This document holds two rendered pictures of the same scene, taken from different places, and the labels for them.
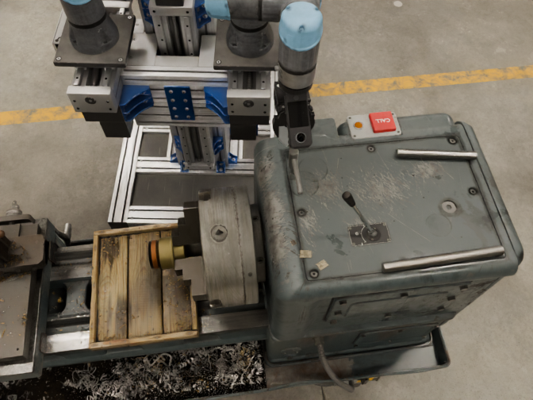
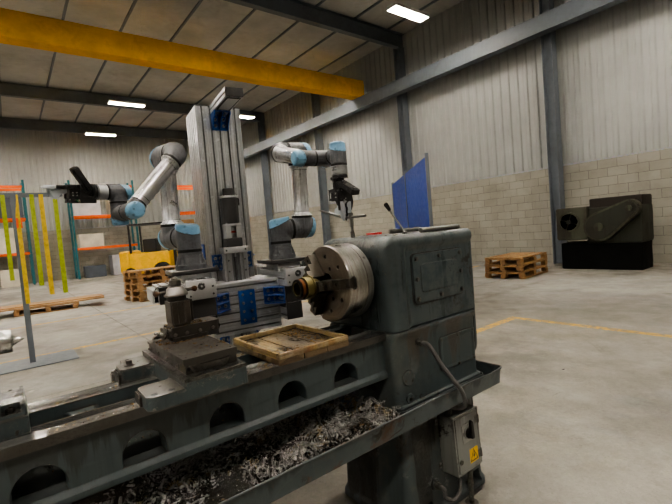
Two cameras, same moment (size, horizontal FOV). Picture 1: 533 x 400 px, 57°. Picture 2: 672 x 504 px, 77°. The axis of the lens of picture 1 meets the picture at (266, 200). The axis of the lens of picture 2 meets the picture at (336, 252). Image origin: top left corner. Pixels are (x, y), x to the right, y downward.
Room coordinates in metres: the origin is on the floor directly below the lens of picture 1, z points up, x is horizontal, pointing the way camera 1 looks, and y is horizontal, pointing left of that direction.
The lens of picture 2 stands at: (-1.02, 0.93, 1.30)
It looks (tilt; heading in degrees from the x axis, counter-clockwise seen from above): 3 degrees down; 332
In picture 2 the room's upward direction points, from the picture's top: 5 degrees counter-clockwise
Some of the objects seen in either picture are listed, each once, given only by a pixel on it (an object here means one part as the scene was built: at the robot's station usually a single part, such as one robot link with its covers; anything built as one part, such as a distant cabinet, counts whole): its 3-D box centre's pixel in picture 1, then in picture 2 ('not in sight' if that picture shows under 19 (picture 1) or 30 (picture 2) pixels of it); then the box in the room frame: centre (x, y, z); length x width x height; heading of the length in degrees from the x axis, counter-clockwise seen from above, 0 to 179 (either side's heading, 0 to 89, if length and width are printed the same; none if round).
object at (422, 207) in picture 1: (367, 227); (399, 274); (0.61, -0.29, 1.06); 0.59 x 0.48 x 0.39; 99
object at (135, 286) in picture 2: not in sight; (155, 282); (10.28, -0.06, 0.36); 1.26 x 0.86 x 0.73; 111
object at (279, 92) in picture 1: (293, 94); (339, 188); (0.70, -0.05, 1.49); 0.09 x 0.08 x 0.12; 9
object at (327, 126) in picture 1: (319, 133); not in sight; (0.79, -0.13, 1.24); 0.09 x 0.08 x 0.03; 99
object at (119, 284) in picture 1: (144, 282); (289, 341); (0.48, 0.35, 0.89); 0.36 x 0.30 x 0.04; 9
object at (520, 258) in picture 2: not in sight; (516, 264); (5.11, -6.79, 0.22); 1.25 x 0.86 x 0.44; 102
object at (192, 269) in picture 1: (197, 281); (334, 284); (0.42, 0.17, 1.09); 0.12 x 0.11 x 0.05; 9
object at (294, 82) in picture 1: (295, 70); (338, 171); (0.69, -0.05, 1.57); 0.08 x 0.08 x 0.05
